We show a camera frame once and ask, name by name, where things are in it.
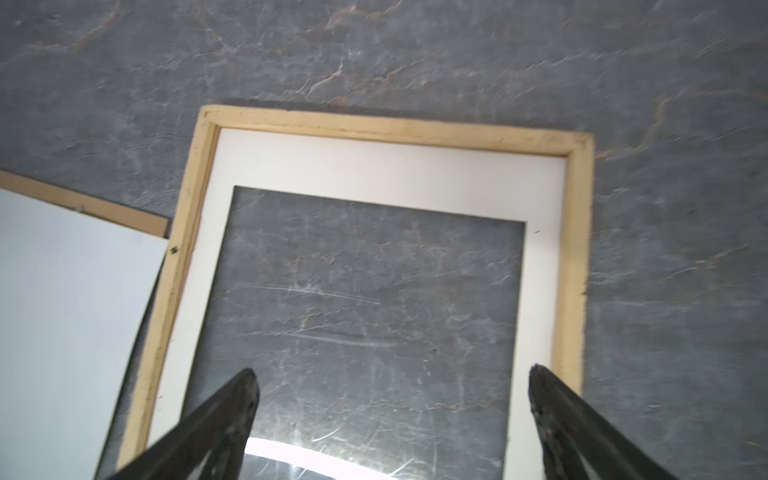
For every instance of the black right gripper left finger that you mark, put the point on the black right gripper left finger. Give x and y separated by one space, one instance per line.
207 444

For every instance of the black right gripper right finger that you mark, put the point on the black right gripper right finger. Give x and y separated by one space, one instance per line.
573 433

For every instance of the clear acrylic sheet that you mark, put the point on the clear acrylic sheet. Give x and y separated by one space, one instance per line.
379 335

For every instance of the white photo paper sheet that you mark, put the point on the white photo paper sheet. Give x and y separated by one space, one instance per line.
74 291

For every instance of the white photo mat board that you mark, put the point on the white photo mat board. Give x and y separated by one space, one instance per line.
466 180

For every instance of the light wooden picture frame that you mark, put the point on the light wooden picture frame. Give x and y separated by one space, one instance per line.
576 147

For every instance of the brown wooden backing board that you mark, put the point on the brown wooden backing board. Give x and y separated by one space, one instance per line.
119 214

